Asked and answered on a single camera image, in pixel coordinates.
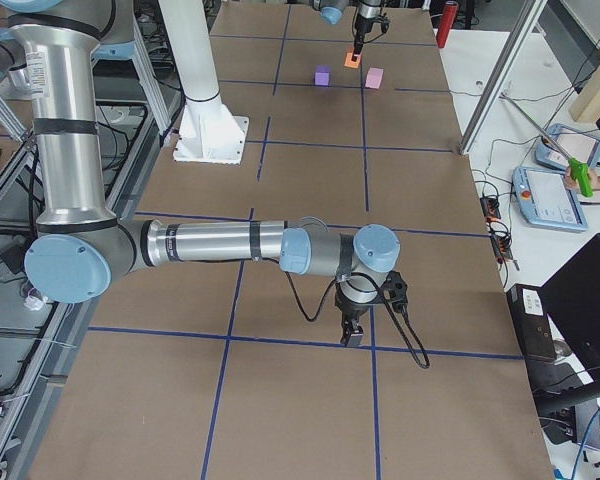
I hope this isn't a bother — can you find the purple foam block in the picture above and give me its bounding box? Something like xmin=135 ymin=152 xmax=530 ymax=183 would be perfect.
xmin=314 ymin=65 xmax=331 ymax=86

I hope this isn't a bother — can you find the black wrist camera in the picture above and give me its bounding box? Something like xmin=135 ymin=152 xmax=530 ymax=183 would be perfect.
xmin=381 ymin=270 xmax=408 ymax=314

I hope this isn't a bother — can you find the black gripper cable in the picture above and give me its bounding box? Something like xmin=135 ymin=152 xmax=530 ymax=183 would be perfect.
xmin=285 ymin=272 xmax=432 ymax=370
xmin=350 ymin=9 xmax=389 ymax=51

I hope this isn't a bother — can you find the black computer box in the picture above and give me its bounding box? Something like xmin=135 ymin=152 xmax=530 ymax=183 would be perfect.
xmin=506 ymin=284 xmax=557 ymax=363

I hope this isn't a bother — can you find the red cylinder tube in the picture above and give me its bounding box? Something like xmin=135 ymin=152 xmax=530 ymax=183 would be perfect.
xmin=436 ymin=1 xmax=459 ymax=49

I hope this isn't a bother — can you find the person hand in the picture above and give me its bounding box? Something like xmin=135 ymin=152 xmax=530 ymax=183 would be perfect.
xmin=564 ymin=169 xmax=596 ymax=191

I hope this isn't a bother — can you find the pink foam block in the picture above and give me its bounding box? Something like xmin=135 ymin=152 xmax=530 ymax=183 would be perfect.
xmin=365 ymin=67 xmax=384 ymax=90

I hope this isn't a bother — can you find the near teach pendant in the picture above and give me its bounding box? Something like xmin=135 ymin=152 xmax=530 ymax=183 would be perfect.
xmin=512 ymin=166 xmax=588 ymax=233

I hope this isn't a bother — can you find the green handled reacher grabber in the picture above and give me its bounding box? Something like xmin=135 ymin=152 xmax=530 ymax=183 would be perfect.
xmin=499 ymin=93 xmax=593 ymax=198

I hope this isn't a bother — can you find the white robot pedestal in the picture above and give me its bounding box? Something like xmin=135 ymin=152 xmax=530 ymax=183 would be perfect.
xmin=159 ymin=0 xmax=249 ymax=164

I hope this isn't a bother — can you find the far teach pendant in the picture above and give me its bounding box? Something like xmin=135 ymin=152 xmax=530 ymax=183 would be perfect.
xmin=535 ymin=123 xmax=600 ymax=171

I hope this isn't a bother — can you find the aluminium frame post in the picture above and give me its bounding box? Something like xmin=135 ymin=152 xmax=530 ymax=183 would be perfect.
xmin=459 ymin=0 xmax=548 ymax=155

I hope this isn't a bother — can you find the black power strip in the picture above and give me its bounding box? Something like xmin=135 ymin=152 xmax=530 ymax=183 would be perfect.
xmin=480 ymin=196 xmax=501 ymax=221

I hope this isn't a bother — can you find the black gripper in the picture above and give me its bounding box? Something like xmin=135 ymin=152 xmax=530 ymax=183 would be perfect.
xmin=353 ymin=14 xmax=374 ymax=61
xmin=335 ymin=284 xmax=376 ymax=347

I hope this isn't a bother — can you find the black monitor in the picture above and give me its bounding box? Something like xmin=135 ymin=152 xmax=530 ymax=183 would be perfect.
xmin=536 ymin=232 xmax=600 ymax=419

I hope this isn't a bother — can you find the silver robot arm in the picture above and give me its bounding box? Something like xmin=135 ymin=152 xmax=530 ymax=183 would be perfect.
xmin=306 ymin=0 xmax=389 ymax=64
xmin=6 ymin=1 xmax=400 ymax=347

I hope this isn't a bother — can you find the orange foam block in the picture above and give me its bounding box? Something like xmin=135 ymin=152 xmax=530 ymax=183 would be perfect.
xmin=344 ymin=50 xmax=361 ymax=69

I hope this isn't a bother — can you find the teach pendant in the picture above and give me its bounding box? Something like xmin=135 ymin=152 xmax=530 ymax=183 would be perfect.
xmin=535 ymin=123 xmax=600 ymax=171
xmin=512 ymin=166 xmax=588 ymax=233

